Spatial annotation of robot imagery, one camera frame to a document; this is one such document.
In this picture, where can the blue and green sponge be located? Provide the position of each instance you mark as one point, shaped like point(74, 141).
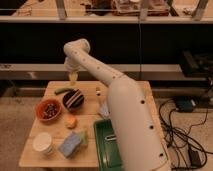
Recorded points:
point(74, 142)

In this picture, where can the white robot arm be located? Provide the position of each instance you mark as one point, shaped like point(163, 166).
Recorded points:
point(139, 143)

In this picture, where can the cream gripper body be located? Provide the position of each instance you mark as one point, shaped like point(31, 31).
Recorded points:
point(71, 65)

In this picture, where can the orange bowl with beans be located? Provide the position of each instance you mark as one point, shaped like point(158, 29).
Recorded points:
point(48, 110)

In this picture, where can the white paper cup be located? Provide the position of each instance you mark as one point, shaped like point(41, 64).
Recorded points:
point(43, 143)

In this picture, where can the black power adapter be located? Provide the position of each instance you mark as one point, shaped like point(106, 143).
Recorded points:
point(194, 158)

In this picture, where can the dark striped bowl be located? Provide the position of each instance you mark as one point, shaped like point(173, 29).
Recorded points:
point(73, 100)

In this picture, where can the dark box on shelf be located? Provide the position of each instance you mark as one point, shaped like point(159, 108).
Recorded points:
point(197, 65)

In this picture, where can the small orange fruit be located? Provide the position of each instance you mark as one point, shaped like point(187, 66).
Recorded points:
point(71, 122)

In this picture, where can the blue grey cloth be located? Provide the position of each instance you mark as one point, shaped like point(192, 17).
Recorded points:
point(103, 110)

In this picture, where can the white dish brush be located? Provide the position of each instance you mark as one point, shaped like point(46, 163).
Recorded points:
point(111, 137)

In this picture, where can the green plastic tray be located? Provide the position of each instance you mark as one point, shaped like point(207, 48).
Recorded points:
point(107, 151)

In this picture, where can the metal shelf rack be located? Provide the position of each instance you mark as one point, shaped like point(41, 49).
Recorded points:
point(145, 47)

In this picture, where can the yellowish soft gripper finger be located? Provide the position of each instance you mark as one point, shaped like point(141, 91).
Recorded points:
point(73, 78)

